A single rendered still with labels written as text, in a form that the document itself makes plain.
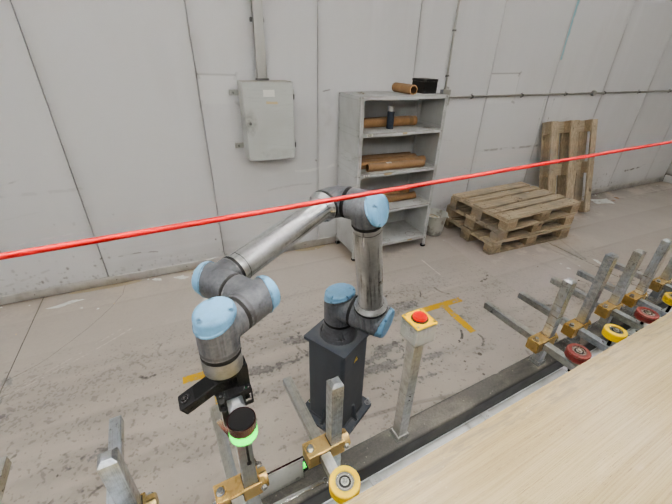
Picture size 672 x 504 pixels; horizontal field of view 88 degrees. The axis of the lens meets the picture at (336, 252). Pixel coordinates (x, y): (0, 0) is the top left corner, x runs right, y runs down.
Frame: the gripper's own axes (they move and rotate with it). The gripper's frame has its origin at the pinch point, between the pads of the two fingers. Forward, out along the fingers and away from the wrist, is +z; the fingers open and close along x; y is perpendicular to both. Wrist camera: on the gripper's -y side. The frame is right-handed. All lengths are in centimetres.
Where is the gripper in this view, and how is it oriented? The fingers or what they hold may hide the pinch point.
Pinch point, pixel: (226, 424)
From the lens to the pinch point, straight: 104.6
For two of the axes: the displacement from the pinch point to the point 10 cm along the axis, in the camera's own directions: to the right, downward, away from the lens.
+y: 8.8, -2.1, 4.2
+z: -0.2, 8.7, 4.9
